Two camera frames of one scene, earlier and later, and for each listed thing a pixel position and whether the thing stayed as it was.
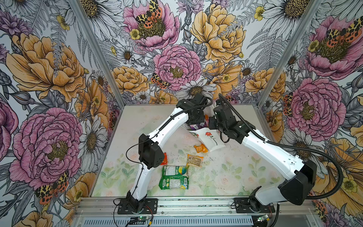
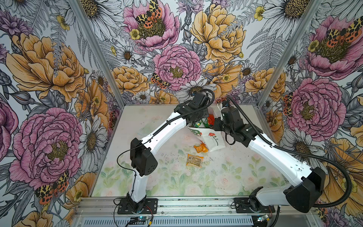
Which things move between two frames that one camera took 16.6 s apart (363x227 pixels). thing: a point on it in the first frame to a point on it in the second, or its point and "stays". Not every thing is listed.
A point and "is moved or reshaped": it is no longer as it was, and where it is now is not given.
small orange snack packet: [201, 148] stays
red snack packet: [165, 161] is moved or reshaped
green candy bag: [174, 178] to [203, 123]
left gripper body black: [198, 118] stays
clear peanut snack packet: [196, 161] stays
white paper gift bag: [211, 139] stays
